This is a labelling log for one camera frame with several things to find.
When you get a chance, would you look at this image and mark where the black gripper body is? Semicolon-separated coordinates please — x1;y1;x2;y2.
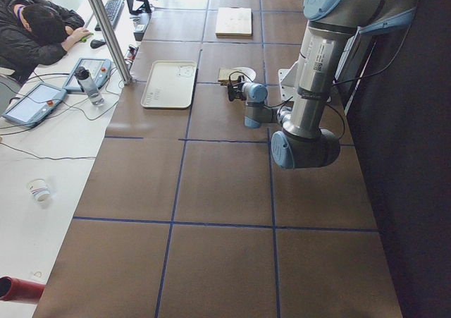
230;82;247;99

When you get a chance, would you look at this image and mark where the brown bread slice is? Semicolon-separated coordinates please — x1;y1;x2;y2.
218;68;246;85

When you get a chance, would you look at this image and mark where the white round plate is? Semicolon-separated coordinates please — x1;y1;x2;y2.
230;66;257;82

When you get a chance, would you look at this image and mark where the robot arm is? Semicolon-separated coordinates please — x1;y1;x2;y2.
228;0;417;169

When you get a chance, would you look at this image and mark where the cream bear serving tray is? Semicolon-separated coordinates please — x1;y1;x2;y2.
140;61;197;109

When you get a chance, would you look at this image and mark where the wooden cutting board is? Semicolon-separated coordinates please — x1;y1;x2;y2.
215;7;252;37

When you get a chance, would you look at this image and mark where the far teach pendant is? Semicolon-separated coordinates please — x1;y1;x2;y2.
63;58;112;94

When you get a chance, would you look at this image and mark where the teach pendant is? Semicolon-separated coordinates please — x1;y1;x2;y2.
2;82;67;128
63;58;112;94

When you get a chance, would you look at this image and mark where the black keyboard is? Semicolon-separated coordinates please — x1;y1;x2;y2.
104;0;125;29

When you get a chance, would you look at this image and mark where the black computer mouse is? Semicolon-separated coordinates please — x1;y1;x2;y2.
89;39;106;49

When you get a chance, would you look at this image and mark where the clear water bottle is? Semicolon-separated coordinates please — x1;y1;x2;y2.
74;66;104;106

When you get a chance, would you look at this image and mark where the near teach pendant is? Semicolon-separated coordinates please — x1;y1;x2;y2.
2;82;67;128

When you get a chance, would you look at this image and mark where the person in black jacket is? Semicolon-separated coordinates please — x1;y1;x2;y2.
1;0;90;84

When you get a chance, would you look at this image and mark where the paper cup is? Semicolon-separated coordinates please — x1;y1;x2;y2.
27;178;50;202

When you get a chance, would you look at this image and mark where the red cylinder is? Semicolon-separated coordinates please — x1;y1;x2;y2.
1;276;45;304

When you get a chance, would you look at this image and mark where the black camera cable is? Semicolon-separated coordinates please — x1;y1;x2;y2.
227;71;374;139

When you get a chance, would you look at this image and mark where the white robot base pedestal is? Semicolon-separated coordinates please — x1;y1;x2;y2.
278;55;334;104

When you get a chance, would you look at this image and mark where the aluminium frame post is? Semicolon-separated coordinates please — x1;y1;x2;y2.
88;0;132;85

